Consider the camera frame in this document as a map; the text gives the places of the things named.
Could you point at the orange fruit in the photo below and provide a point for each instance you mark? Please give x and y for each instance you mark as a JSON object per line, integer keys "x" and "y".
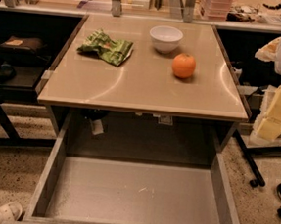
{"x": 183, "y": 65}

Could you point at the open grey top drawer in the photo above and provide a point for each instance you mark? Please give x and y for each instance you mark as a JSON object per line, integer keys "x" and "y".
{"x": 137, "y": 172}

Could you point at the pink stacked trays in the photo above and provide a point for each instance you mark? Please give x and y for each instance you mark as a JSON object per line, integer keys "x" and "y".
{"x": 215, "y": 9}

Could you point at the white ceramic bowl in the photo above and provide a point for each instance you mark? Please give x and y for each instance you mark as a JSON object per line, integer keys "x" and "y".
{"x": 165, "y": 38}

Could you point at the green crumpled chip bag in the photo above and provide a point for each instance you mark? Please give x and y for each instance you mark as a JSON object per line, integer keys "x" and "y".
{"x": 113, "y": 52}

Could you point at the white shoe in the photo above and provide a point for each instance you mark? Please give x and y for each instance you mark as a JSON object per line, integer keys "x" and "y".
{"x": 11, "y": 211}

